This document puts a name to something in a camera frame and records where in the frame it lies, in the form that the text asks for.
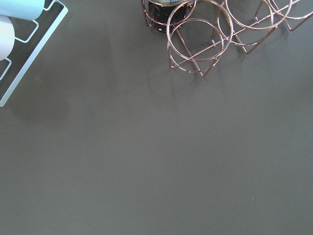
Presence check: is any white cup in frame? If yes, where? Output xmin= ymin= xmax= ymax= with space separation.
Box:
xmin=0 ymin=15 xmax=15 ymax=61

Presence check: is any pale green cup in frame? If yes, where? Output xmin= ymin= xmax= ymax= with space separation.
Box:
xmin=0 ymin=0 xmax=45 ymax=21

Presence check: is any white wire cup rack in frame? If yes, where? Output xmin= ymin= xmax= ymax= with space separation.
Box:
xmin=0 ymin=0 xmax=68 ymax=107

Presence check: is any copper wire bottle rack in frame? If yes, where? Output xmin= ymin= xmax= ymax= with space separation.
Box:
xmin=141 ymin=0 xmax=313 ymax=77

